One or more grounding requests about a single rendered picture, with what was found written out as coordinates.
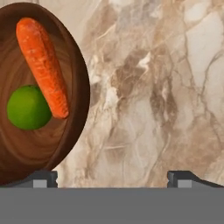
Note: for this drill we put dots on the orange carrot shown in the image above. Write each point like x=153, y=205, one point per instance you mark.
x=43, y=64

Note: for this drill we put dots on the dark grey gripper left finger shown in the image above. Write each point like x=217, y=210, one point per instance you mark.
x=46, y=177

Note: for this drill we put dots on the green lime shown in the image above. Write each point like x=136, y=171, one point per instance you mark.
x=26, y=109

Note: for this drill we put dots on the brown wooden bowl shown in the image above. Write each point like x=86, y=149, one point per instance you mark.
x=70, y=70

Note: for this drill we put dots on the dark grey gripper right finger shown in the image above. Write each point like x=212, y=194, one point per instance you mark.
x=180, y=176

